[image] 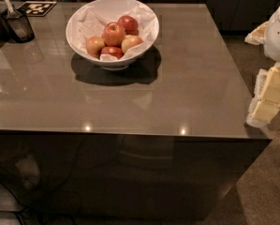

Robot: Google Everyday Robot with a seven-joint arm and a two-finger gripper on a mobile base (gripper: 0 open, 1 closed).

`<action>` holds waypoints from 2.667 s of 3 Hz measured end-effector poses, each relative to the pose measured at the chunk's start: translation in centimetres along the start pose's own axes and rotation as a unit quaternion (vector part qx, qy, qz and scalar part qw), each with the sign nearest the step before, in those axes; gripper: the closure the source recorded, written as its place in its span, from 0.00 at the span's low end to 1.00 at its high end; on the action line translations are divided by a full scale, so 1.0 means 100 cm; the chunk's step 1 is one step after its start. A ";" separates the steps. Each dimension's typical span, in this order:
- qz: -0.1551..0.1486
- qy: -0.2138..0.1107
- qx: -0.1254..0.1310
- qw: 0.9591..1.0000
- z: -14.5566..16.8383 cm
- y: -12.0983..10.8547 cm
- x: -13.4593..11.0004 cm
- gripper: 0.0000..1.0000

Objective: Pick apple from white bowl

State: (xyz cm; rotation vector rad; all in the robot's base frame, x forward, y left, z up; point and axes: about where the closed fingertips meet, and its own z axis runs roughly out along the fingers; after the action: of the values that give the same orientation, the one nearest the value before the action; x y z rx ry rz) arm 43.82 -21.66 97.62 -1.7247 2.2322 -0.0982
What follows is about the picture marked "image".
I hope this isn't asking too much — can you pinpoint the red apple front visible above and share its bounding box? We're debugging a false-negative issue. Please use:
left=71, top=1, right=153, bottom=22
left=100, top=46, right=123, bottom=59

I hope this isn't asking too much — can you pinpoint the black scoop with white handle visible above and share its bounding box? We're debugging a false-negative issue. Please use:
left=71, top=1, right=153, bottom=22
left=2, top=0, right=35, bottom=43

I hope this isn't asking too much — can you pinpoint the yellow-red apple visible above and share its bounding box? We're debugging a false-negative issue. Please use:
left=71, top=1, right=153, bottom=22
left=121, top=35, right=143, bottom=53
left=86, top=36, right=105, bottom=58

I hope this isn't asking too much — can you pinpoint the yellow-red apple left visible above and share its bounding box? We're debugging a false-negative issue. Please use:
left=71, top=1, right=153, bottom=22
left=86, top=36, right=105, bottom=58

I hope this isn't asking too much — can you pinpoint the black white fiducial marker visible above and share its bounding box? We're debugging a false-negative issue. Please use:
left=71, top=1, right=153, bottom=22
left=19, top=1, right=56, bottom=17

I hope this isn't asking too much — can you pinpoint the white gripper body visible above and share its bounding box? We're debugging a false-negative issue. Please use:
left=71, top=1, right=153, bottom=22
left=264, top=6, right=280, bottom=62

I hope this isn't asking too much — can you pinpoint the yellow-red apple right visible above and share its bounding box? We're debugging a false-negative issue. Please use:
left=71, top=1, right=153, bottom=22
left=121, top=35, right=143, bottom=53

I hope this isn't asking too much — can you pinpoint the white ceramic bowl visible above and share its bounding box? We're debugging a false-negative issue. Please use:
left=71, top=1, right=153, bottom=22
left=65, top=0, right=160, bottom=71

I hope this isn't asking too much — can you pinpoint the white paper bowl liner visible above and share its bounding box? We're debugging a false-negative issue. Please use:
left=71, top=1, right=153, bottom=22
left=75, top=4, right=157, bottom=62

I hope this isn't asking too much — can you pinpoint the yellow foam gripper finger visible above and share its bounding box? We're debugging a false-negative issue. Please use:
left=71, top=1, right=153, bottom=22
left=244, top=22, right=268, bottom=45
left=246, top=62, right=280, bottom=128

